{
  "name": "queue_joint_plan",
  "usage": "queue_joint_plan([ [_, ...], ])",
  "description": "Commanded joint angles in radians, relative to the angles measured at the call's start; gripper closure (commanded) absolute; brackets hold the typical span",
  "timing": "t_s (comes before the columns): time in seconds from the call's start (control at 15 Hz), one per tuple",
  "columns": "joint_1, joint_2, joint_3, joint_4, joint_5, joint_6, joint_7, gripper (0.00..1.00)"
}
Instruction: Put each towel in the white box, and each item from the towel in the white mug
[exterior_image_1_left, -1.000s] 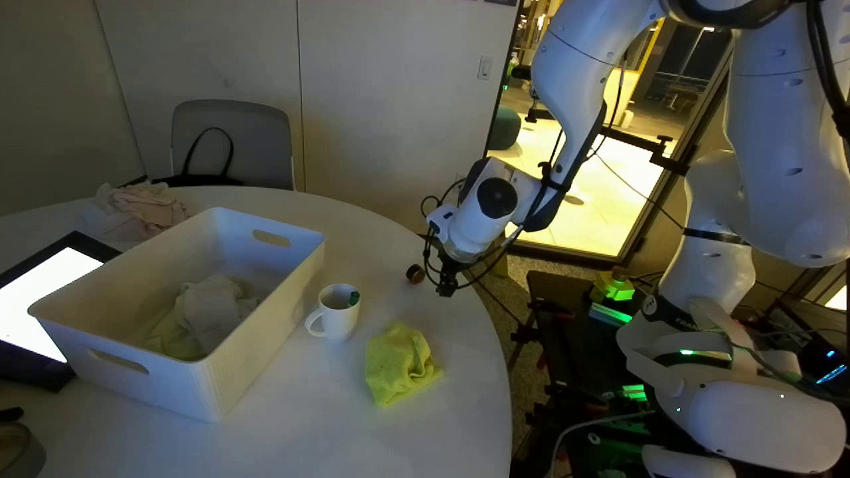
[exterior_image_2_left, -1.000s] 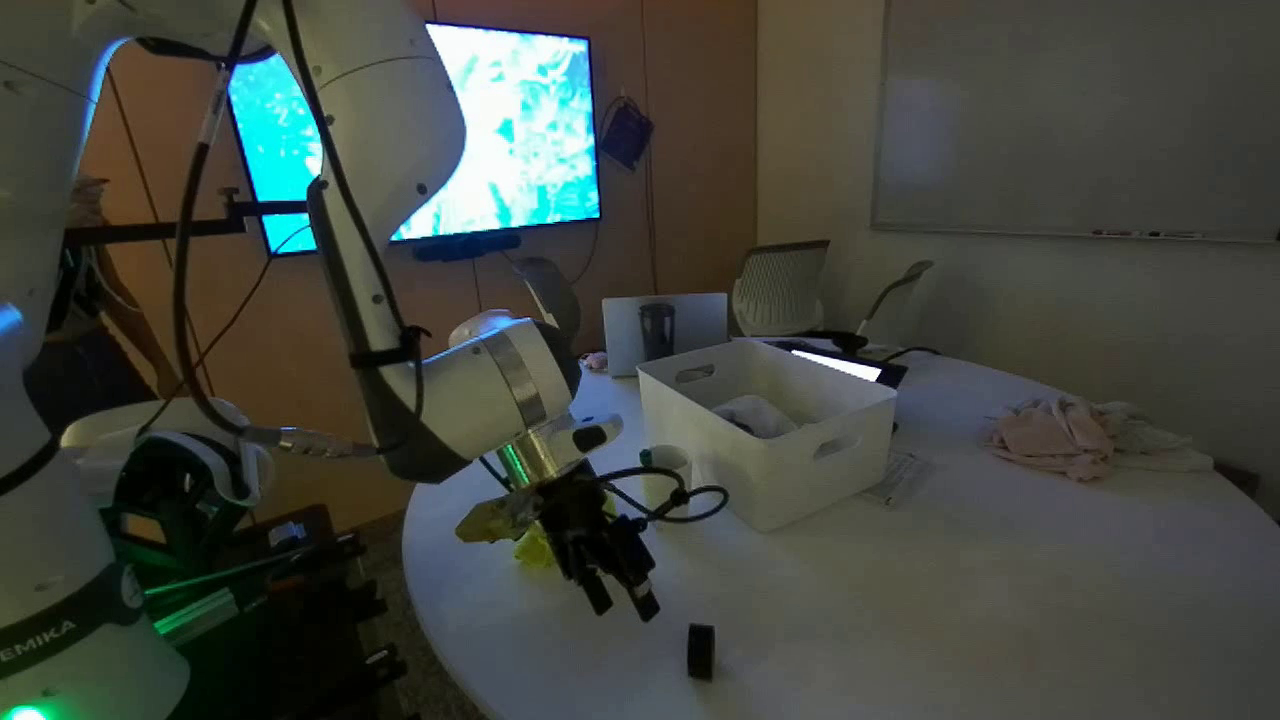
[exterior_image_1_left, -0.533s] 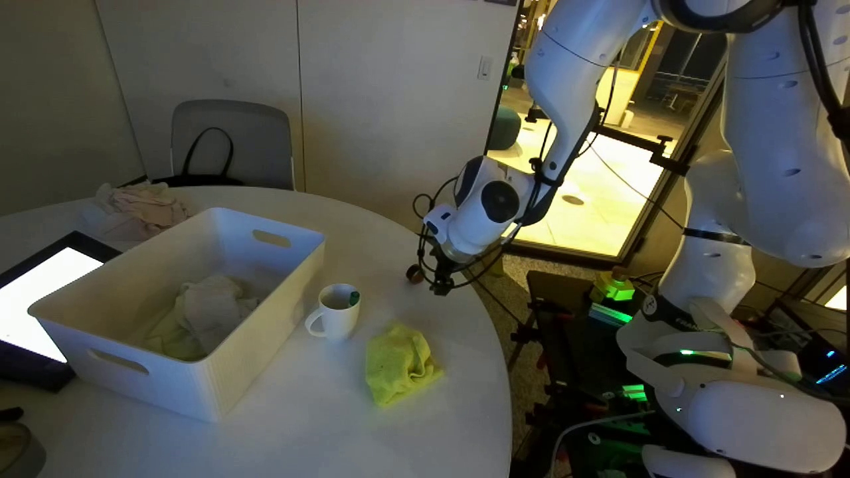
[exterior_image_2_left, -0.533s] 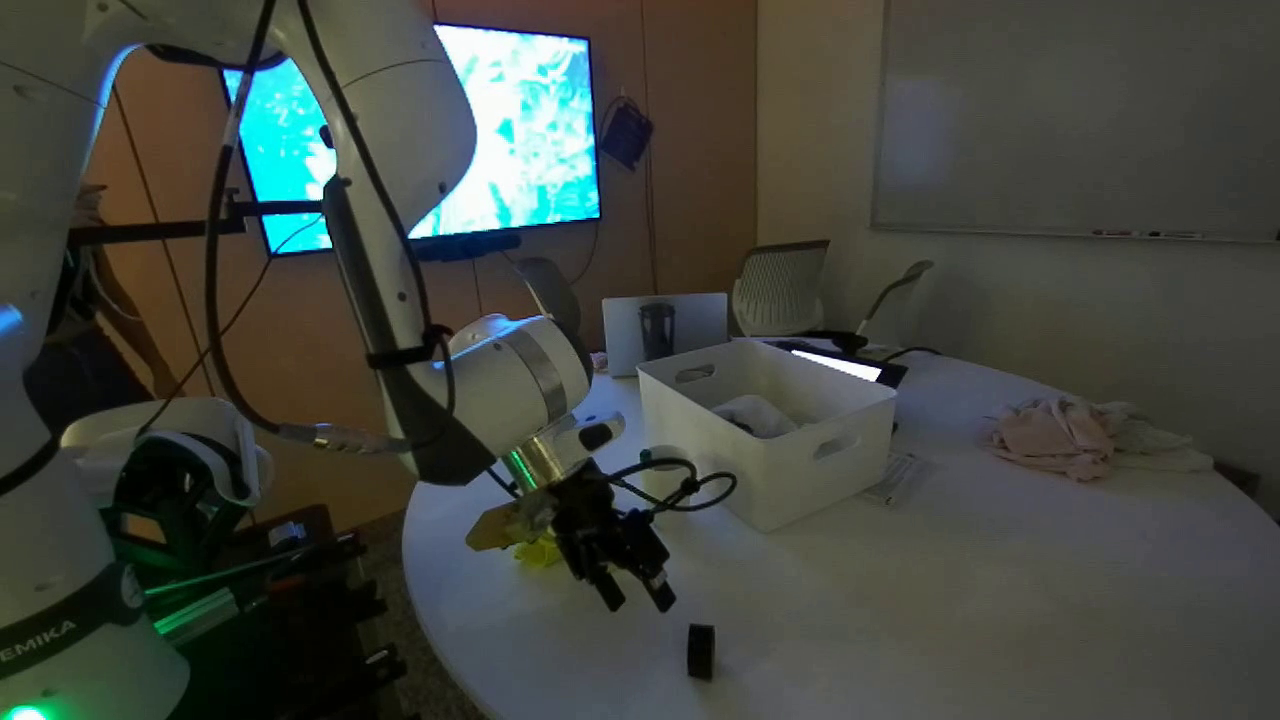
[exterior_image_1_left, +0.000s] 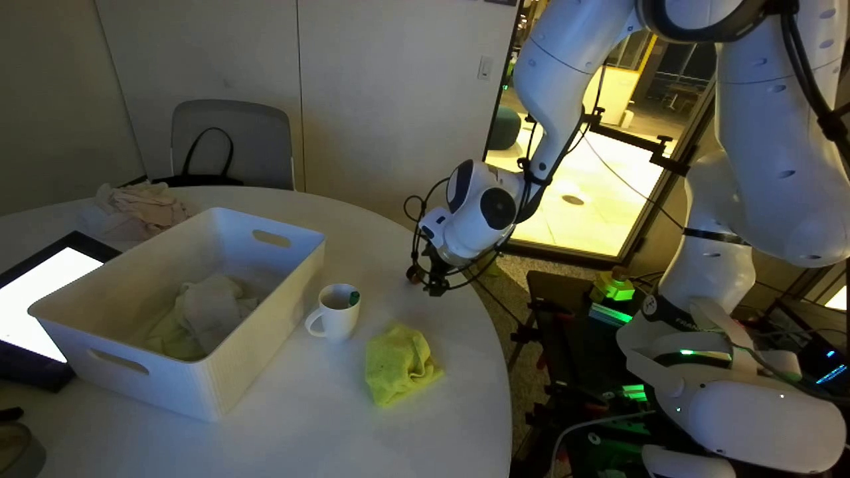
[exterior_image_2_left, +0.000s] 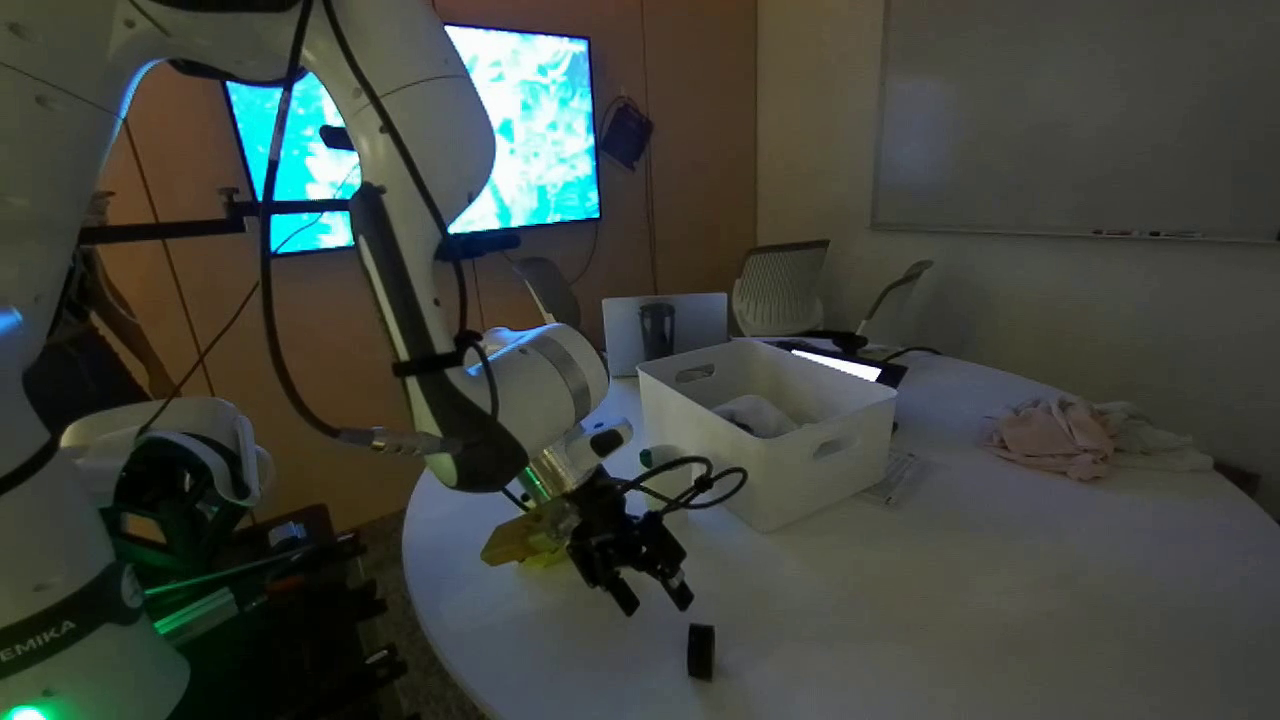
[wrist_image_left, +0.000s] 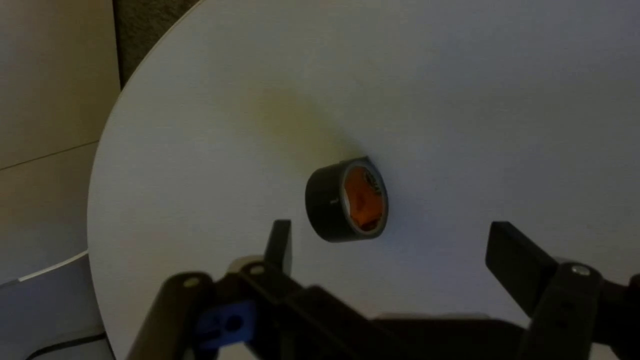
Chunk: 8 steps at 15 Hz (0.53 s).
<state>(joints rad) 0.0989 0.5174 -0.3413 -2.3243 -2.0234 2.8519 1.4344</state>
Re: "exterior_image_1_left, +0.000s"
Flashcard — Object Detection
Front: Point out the black tablet lit screen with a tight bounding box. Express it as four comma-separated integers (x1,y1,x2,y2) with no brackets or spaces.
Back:
0,229,121,396

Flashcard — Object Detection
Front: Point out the pale yellow-green towel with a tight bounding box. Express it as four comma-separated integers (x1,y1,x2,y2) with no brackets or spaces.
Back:
139,303,207,361

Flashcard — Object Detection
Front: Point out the grey office chair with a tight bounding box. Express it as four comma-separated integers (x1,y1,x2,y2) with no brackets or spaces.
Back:
163,97,296,192

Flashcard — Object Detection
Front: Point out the white plastic storage box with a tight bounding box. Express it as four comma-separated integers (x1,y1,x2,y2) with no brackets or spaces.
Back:
27,205,329,424

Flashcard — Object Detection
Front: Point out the pink crumpled cloth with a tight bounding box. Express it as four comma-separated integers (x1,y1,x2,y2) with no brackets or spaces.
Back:
93,177,190,239

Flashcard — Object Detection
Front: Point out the black bag with handle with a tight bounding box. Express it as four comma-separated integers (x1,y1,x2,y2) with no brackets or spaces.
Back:
130,124,244,189

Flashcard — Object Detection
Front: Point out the bright yellow towel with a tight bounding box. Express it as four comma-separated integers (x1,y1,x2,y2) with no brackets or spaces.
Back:
364,322,445,411

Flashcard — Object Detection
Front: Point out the black camera stand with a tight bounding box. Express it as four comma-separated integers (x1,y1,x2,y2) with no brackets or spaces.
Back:
579,107,695,177

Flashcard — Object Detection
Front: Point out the white beige towel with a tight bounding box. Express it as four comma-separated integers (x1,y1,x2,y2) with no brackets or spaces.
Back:
170,271,267,352

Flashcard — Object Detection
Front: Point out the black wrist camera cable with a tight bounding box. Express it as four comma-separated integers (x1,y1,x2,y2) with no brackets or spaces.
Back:
400,173,502,290

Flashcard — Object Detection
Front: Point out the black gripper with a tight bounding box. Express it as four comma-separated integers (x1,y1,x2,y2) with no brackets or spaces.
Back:
402,237,450,299

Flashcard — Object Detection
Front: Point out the white ceramic mug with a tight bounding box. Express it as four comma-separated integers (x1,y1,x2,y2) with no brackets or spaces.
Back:
303,280,364,344

